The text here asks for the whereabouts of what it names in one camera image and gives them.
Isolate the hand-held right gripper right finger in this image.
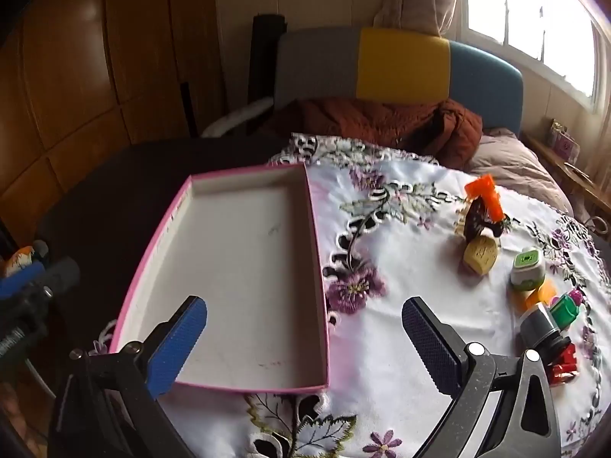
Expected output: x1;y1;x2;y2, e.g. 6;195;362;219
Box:
402;297;561;458

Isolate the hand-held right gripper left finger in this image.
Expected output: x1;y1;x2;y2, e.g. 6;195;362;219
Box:
48;295;208;458

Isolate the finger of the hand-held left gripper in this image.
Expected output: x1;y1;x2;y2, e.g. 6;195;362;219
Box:
36;258;80;294
0;264;48;299

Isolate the pink cardboard box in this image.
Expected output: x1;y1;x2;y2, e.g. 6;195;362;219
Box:
109;162;330;396

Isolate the yellow oval toy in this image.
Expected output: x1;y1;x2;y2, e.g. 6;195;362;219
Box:
461;237;499;276

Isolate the grey cylinder toy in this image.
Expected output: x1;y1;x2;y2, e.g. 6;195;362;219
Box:
518;303;571;358

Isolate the orange toy block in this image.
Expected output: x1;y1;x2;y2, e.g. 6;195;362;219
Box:
513;281;557;316

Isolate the green and white toy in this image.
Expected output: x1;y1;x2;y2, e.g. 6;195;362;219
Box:
510;247;547;292

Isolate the dark brown wooden toy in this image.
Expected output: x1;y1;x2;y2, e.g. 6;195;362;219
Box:
463;200;508;242

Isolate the red toy car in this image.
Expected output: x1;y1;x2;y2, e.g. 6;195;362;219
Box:
546;341;580;386

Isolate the dark green toy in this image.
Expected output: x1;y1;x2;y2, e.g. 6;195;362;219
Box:
549;295;580;330

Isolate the orange plastic toy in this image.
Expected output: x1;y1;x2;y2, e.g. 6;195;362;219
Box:
465;174;506;223

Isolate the white floral embroidered tablecloth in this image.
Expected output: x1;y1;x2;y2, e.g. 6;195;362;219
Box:
88;132;611;458

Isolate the wooden wardrobe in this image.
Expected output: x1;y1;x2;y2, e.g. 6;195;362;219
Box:
0;0;225;249

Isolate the beige pillow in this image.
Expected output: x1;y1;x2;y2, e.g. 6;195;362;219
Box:
465;126;574;215

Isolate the wooden bedside shelf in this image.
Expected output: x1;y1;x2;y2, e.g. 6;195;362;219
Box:
520;129;611;230

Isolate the rust brown blanket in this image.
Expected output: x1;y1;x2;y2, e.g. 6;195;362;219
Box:
267;98;484;170

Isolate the white chair armrest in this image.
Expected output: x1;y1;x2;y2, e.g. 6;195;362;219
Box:
200;98;274;137

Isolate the purple box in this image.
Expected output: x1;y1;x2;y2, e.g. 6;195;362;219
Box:
548;119;580;160

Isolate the grey yellow blue headboard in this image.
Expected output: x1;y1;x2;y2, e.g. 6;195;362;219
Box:
273;26;523;137

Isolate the bright window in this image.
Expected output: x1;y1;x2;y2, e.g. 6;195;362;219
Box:
463;0;611;110

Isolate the black wardrobe handle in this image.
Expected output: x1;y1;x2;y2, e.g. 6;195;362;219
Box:
180;81;199;137

